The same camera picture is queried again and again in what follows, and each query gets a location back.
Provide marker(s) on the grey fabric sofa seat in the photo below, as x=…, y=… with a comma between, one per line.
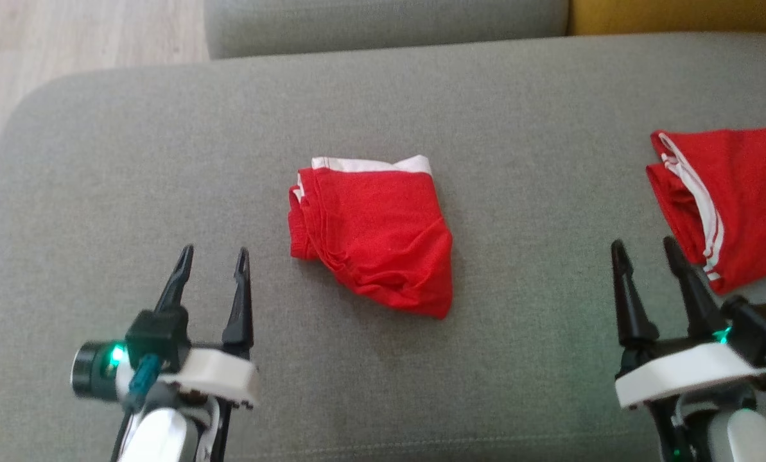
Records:
x=382, y=385

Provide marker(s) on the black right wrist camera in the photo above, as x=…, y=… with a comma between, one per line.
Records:
x=761, y=330

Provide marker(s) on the red basketball jersey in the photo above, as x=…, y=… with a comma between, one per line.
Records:
x=742, y=205

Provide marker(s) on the red basketball shorts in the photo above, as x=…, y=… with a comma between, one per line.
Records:
x=376, y=237

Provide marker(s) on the grey sofa back cushion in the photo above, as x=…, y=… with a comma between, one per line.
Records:
x=382, y=25

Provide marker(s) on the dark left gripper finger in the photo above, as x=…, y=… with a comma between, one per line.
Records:
x=240, y=308
x=176, y=285

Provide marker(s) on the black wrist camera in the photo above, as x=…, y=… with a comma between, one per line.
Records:
x=151, y=337
x=761, y=330

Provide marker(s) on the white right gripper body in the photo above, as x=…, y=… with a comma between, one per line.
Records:
x=684, y=382

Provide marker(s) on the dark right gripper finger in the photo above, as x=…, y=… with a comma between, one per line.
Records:
x=694, y=292
x=632, y=301

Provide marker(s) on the yellow cushion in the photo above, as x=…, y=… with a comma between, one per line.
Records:
x=678, y=16

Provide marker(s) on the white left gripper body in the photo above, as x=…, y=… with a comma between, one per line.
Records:
x=219, y=378

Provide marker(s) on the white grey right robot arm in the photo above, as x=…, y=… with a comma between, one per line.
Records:
x=742, y=439

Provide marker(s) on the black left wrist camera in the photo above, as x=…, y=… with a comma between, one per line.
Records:
x=151, y=337

